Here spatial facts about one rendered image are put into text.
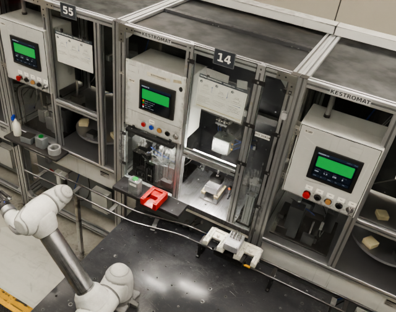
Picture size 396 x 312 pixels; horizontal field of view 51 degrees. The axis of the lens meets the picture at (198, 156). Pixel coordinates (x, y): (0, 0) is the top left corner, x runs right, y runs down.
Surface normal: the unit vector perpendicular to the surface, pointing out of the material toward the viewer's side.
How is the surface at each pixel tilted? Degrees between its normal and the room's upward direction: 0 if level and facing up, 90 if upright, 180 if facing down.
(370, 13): 90
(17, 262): 0
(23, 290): 0
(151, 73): 90
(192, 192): 0
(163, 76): 90
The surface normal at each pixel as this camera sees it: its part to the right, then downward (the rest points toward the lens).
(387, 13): -0.46, 0.48
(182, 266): 0.11, -0.80
